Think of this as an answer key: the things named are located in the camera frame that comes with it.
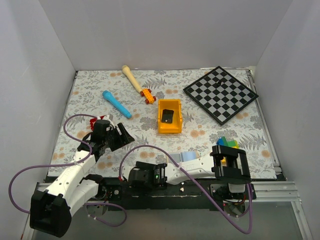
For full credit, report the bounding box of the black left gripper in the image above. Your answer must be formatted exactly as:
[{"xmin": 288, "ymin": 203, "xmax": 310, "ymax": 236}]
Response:
[{"xmin": 103, "ymin": 123, "xmax": 134, "ymax": 151}]

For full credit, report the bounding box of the yellow plastic bin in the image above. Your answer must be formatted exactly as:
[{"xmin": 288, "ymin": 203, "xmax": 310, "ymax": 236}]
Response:
[{"xmin": 157, "ymin": 99, "xmax": 183, "ymax": 134}]

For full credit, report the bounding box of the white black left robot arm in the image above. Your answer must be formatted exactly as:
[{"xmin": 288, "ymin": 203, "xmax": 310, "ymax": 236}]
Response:
[{"xmin": 29, "ymin": 119, "xmax": 135, "ymax": 238}]

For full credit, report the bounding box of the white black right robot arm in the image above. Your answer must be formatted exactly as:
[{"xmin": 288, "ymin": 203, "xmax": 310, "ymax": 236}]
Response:
[{"xmin": 120, "ymin": 145, "xmax": 252, "ymax": 199}]

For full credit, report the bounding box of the red printed toy block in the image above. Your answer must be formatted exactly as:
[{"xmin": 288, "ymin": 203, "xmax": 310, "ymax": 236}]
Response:
[{"xmin": 89, "ymin": 115, "xmax": 111, "ymax": 131}]

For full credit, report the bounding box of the floral patterned table mat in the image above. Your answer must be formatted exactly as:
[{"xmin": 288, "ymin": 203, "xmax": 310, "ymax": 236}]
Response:
[{"xmin": 47, "ymin": 68, "xmax": 278, "ymax": 180}]

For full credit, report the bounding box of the blue toy microphone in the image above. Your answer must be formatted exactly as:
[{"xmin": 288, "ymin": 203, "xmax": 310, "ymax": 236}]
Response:
[{"xmin": 102, "ymin": 90, "xmax": 132, "ymax": 119}]

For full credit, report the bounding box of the orange toy car chassis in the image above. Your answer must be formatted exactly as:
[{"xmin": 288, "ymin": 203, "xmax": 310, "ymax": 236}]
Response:
[{"xmin": 140, "ymin": 88, "xmax": 157, "ymax": 105}]

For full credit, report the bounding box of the cream toy microphone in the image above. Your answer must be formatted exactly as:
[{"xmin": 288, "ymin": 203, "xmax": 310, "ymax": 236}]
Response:
[{"xmin": 122, "ymin": 65, "xmax": 143, "ymax": 94}]

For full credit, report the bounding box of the colourful toy block cluster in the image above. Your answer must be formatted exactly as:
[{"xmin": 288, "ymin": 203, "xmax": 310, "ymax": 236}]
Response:
[{"xmin": 214, "ymin": 136, "xmax": 240, "ymax": 168}]

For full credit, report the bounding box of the black silver chessboard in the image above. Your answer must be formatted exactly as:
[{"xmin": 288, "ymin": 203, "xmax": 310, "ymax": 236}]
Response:
[{"xmin": 183, "ymin": 66, "xmax": 258, "ymax": 126}]

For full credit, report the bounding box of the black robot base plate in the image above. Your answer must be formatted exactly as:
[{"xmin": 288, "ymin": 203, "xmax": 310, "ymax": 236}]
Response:
[{"xmin": 80, "ymin": 174, "xmax": 249, "ymax": 211}]

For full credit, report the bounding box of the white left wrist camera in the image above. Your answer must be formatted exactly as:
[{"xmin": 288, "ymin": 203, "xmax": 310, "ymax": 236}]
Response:
[{"xmin": 100, "ymin": 114, "xmax": 116, "ymax": 129}]

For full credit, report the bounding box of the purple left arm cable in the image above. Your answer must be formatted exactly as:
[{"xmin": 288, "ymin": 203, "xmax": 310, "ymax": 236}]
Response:
[{"xmin": 8, "ymin": 113, "xmax": 128, "ymax": 227}]

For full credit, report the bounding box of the aluminium frame rail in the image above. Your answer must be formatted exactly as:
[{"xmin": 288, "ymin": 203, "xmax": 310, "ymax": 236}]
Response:
[{"xmin": 21, "ymin": 181, "xmax": 301, "ymax": 238}]

